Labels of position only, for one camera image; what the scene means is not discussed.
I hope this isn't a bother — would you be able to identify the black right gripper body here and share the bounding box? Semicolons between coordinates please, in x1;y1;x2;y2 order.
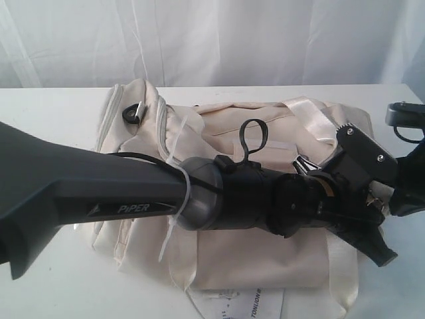
389;140;424;215

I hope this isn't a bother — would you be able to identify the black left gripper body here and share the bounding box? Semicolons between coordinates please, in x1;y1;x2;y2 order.
270;174;384;238

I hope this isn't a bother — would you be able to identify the cream duffel bag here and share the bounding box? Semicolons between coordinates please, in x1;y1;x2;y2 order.
86;79;373;318

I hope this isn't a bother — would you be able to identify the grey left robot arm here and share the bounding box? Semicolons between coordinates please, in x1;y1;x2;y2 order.
1;124;397;279

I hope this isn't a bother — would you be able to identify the white paper product tag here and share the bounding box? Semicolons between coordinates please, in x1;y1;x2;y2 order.
187;288;284;318

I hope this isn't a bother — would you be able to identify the white zip tie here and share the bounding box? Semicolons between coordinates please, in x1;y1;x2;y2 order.
157;112;194;263

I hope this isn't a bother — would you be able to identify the white backdrop curtain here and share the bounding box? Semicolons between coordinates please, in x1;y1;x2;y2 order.
1;1;424;92

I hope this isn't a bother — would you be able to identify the black cable loop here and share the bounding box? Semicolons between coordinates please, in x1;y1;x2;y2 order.
239;118;268;164

